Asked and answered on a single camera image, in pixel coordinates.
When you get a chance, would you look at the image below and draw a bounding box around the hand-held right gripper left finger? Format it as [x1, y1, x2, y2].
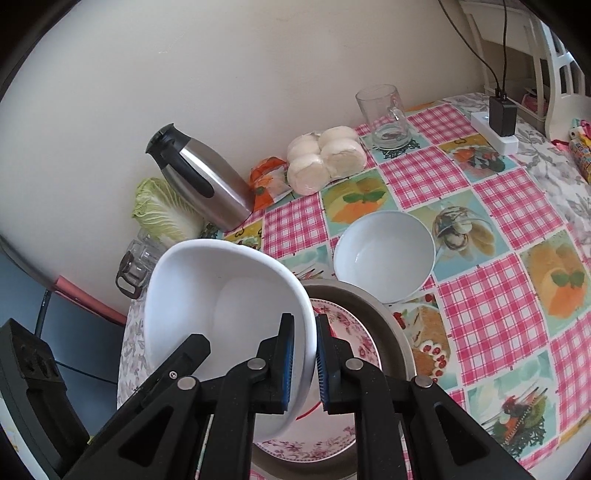
[62, 314, 295, 480]

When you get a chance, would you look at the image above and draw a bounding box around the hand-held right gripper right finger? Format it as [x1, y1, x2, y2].
[316, 315, 534, 480]

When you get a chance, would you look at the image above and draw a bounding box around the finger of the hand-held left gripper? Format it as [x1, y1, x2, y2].
[117, 333, 211, 414]

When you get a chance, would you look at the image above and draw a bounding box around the pink floral rim plate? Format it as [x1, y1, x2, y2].
[254, 299, 384, 463]

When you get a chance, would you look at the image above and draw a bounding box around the plain white bowl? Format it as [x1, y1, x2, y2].
[144, 239, 317, 440]

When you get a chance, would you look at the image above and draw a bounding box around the stainless steel basin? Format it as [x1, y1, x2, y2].
[249, 283, 417, 480]

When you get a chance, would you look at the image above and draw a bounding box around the blue cabinet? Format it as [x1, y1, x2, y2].
[0, 240, 126, 398]

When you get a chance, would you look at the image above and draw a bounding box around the pink bar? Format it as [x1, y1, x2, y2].
[54, 275, 131, 325]

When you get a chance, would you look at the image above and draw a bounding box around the clear glass jar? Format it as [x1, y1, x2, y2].
[115, 230, 168, 299]

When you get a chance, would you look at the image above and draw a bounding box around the pale blue bowl red emblem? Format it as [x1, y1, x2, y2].
[333, 211, 437, 304]

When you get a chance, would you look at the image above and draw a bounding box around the napa cabbage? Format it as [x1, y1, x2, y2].
[132, 178, 206, 246]

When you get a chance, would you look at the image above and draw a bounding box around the pink checkered tablecloth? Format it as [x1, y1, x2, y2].
[203, 92, 591, 476]

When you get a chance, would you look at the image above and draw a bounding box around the stainless steel thermos jug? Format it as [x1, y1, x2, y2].
[145, 123, 254, 232]

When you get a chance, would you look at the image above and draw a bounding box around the orange snack packet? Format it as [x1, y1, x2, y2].
[249, 157, 293, 212]

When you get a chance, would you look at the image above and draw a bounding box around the bag of white buns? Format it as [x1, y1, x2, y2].
[286, 126, 368, 195]

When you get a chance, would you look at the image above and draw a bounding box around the clear glass mug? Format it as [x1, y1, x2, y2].
[355, 84, 413, 151]

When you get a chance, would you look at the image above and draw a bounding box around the white power strip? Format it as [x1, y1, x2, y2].
[471, 111, 520, 156]

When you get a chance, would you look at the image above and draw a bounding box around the grey floral tablecloth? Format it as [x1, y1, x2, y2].
[117, 92, 591, 409]

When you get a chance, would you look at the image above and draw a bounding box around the pink packet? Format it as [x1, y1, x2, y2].
[522, 88, 550, 116]

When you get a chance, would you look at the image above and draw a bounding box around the white chair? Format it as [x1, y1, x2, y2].
[462, 0, 579, 140]

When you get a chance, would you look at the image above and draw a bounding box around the black floor cable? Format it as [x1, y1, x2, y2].
[36, 288, 117, 385]

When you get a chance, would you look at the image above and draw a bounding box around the black charger cable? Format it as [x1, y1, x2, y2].
[438, 0, 500, 93]
[499, 0, 509, 99]

